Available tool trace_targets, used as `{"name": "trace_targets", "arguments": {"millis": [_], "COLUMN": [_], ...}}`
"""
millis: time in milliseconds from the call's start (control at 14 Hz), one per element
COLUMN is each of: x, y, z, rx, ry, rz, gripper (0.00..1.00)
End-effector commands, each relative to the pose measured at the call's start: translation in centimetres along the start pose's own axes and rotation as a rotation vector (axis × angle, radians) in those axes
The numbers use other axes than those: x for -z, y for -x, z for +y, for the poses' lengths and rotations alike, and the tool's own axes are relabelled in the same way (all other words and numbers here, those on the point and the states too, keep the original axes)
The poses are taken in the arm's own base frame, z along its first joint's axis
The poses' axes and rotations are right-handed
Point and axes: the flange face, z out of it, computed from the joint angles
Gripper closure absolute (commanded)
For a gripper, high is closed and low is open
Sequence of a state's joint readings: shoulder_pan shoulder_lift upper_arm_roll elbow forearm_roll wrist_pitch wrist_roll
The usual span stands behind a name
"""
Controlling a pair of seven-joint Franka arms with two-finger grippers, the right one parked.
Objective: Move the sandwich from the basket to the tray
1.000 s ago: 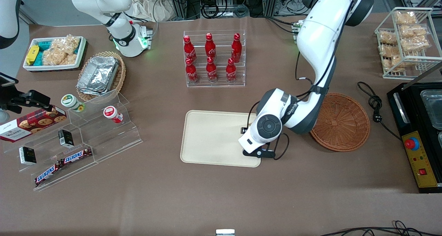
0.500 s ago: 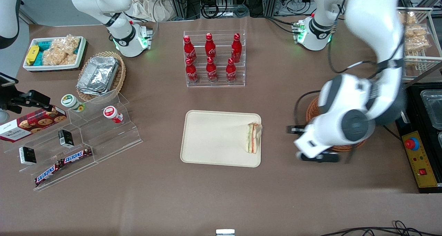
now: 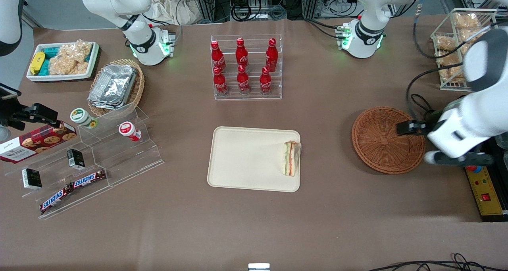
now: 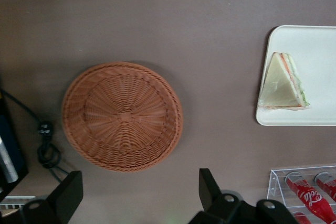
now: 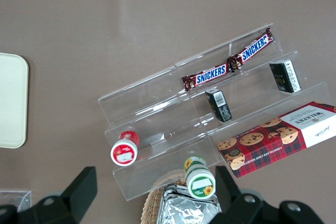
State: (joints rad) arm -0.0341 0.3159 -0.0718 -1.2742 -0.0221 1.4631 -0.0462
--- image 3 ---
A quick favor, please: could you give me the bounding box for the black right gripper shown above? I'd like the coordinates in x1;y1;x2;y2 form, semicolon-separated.
0;103;58;131

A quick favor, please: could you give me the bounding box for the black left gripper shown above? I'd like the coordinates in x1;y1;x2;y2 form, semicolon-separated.
396;111;442;136

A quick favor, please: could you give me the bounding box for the triangle sandwich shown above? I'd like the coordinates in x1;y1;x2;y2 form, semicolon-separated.
283;141;302;177

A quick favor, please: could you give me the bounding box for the round brown wicker basket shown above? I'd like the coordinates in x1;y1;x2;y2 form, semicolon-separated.
352;106;426;175

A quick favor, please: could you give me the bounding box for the oval tan wicker basket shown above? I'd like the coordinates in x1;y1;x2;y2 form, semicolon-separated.
87;58;146;117

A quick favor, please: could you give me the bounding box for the cream plastic tray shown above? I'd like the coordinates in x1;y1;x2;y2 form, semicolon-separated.
207;126;301;193

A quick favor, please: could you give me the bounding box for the red tartan Walkers cookie box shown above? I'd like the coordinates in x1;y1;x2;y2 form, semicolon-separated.
0;121;77;164

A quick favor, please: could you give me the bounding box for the green lidded snack cup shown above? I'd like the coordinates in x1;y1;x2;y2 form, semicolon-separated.
70;108;98;129

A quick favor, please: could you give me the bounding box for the white rectangular snack bin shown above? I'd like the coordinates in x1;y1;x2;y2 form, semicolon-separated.
26;41;100;83

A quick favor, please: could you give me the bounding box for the clear bag of rice crackers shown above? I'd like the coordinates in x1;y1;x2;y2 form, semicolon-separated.
49;55;89;76
60;40;94;62

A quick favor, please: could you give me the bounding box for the yellow snack packet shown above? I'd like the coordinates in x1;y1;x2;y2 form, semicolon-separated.
30;52;45;75

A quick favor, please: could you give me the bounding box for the small black box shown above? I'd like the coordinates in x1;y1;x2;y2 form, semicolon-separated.
66;148;85;170
22;168;42;190

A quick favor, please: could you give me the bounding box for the silver foil container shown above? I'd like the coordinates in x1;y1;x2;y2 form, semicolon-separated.
88;92;127;108
88;63;138;106

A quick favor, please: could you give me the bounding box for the bagged biscuit snack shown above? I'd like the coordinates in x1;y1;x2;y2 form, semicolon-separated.
440;67;466;84
454;12;479;29
460;28;487;43
435;34;457;52
437;52;464;66

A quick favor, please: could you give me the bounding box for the Snickers chocolate bar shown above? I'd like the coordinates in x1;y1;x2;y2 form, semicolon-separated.
39;185;73;213
71;169;107;189

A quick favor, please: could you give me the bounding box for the red lidded snack cup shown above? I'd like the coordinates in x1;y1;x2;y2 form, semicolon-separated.
119;121;142;142

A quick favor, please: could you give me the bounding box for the clear acrylic stepped shelf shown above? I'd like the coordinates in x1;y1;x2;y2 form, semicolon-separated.
4;102;165;220

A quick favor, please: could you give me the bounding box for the red cola bottle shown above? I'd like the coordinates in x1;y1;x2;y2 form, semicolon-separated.
211;40;226;71
237;65;250;95
213;66;229;96
236;38;249;69
260;66;273;95
266;38;278;71

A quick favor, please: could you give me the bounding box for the clear acrylic bottle rack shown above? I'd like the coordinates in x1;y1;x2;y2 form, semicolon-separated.
210;34;283;101

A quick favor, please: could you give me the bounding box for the beige crumpled cloth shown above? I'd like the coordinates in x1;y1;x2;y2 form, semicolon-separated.
149;0;201;25

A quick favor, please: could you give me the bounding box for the black power cable with plug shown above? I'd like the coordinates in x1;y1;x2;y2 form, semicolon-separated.
409;93;436;123

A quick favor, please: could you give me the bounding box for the white wire rack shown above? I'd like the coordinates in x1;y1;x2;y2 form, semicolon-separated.
430;8;499;92

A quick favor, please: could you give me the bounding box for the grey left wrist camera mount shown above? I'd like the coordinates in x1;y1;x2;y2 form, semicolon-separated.
423;151;493;168

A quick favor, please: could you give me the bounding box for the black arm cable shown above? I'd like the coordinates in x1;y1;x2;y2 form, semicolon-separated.
412;19;496;60

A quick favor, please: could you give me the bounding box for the black base cable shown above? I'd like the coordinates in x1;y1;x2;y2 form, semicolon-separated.
305;18;344;39

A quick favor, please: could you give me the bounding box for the black cable at table edge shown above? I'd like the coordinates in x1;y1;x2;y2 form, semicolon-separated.
367;253;508;271

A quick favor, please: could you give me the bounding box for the aluminium profile frame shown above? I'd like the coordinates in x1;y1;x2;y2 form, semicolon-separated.
300;0;323;19
190;0;233;23

